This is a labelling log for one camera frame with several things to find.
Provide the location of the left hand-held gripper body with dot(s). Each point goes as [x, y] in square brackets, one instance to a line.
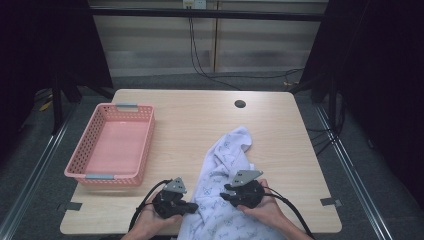
[170, 201]

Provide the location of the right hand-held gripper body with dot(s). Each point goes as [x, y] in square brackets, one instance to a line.
[248, 195]

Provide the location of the white printed garment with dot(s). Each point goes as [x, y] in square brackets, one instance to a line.
[220, 166]

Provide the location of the pink plastic basket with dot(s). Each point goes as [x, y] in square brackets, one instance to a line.
[116, 146]

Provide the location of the person's right hand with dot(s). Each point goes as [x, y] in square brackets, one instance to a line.
[266, 210]

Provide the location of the person's left hand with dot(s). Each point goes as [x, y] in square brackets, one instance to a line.
[155, 220]

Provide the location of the grey tape strip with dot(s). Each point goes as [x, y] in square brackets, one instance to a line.
[331, 202]
[74, 206]

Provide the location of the black metal stand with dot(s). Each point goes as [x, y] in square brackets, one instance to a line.
[57, 106]
[332, 103]

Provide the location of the yellow floor object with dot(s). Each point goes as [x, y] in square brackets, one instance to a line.
[45, 106]

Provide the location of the black horizontal bar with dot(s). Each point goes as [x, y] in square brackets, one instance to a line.
[206, 14]

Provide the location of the black curtain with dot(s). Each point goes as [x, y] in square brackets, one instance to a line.
[40, 50]
[383, 83]

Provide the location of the metal floor rail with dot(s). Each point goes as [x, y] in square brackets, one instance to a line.
[36, 166]
[353, 173]

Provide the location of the white wall outlet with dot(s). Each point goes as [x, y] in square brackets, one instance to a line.
[194, 4]

